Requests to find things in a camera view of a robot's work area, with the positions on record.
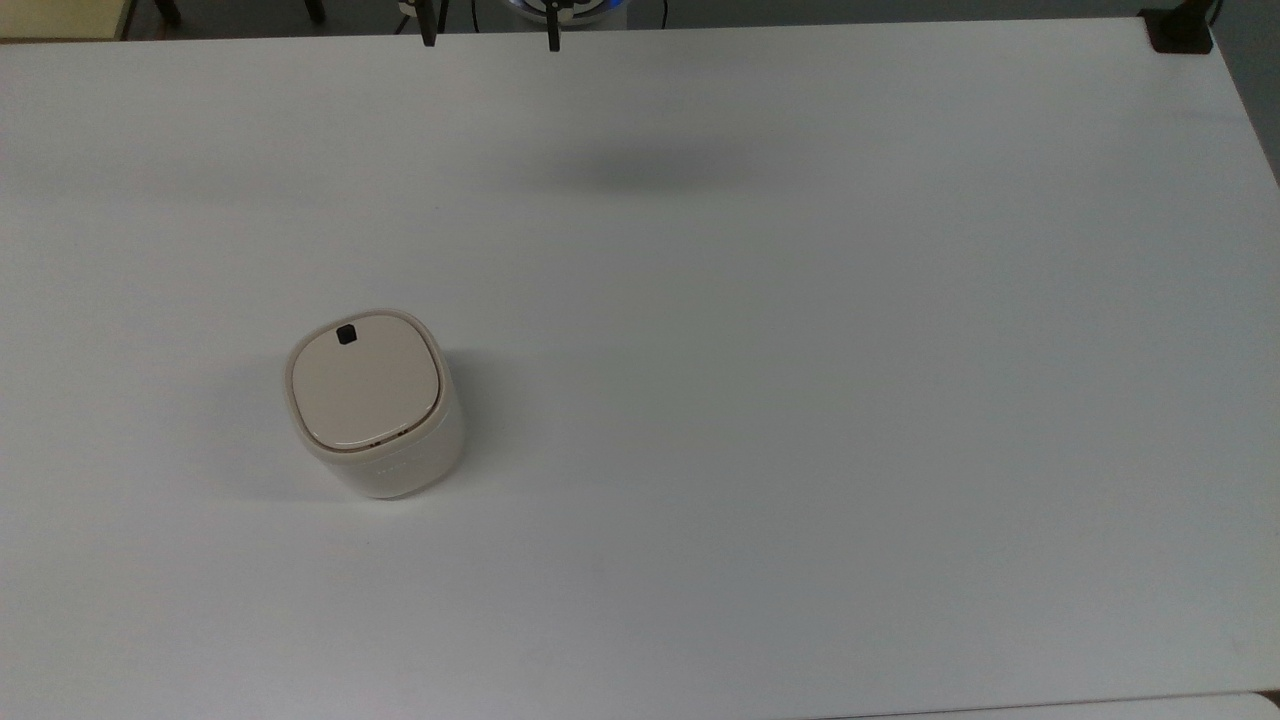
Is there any beige trash bin with lid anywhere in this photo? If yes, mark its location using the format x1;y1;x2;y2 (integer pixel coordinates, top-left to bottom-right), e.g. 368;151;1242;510
284;308;467;501

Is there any yellow wooden furniture panel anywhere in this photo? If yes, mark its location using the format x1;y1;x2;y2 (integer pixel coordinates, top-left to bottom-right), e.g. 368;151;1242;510
0;0;138;43

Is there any black table clamp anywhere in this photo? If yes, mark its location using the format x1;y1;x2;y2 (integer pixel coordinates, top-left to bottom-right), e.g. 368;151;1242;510
1139;0;1223;55

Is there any white robot base blue ring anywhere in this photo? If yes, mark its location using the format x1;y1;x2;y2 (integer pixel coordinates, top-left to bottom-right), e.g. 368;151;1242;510
503;0;629;27

